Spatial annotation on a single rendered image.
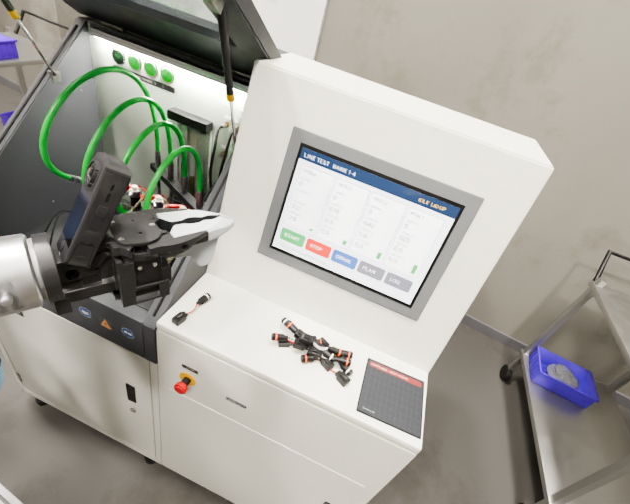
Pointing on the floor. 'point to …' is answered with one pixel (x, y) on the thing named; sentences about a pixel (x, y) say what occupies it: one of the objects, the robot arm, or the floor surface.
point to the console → (492, 167)
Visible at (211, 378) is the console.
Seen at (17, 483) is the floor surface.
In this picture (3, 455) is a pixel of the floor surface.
